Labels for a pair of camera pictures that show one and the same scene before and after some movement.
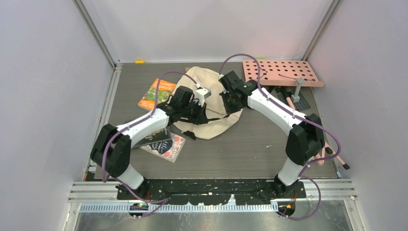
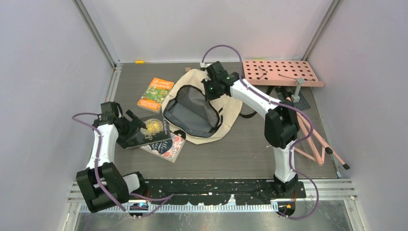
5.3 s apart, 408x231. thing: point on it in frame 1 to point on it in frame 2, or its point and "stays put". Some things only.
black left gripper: (200, 118) to (124, 140)
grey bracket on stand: (295, 97) stays put
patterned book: (169, 149) stays put
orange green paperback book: (165, 90) stays put
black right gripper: (230, 109) to (209, 96)
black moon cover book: (161, 134) stays put
